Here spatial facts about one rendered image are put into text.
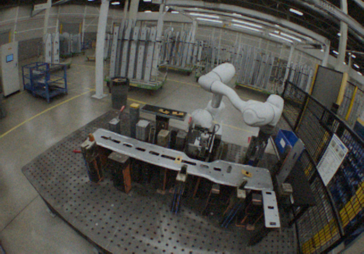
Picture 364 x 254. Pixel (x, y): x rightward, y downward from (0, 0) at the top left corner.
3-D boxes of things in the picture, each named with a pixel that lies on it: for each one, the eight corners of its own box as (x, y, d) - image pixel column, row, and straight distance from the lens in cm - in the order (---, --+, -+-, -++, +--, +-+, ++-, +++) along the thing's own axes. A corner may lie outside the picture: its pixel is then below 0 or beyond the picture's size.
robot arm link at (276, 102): (265, 116, 106) (254, 119, 95) (273, 91, 102) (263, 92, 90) (280, 124, 102) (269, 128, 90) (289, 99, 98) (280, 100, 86)
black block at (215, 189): (198, 219, 123) (208, 194, 99) (200, 207, 129) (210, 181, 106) (209, 221, 124) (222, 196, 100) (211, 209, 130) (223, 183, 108)
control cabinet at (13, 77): (5, 99, 724) (2, 33, 706) (3, 96, 776) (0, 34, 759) (20, 91, 741) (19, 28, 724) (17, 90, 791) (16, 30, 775)
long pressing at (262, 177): (83, 141, 135) (83, 140, 134) (99, 128, 149) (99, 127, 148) (273, 192, 119) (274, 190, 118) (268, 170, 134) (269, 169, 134)
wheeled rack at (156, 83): (103, 87, 592) (105, 34, 566) (118, 80, 672) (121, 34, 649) (155, 96, 504) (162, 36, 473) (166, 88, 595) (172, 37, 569)
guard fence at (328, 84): (303, 185, 330) (352, 75, 282) (298, 184, 323) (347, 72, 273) (290, 146, 430) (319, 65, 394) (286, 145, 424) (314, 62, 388)
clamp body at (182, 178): (166, 212, 122) (171, 179, 94) (171, 199, 129) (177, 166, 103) (180, 215, 122) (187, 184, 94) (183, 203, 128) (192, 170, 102)
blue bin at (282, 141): (285, 159, 148) (291, 146, 143) (274, 140, 171) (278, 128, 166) (298, 161, 158) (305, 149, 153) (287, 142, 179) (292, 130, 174)
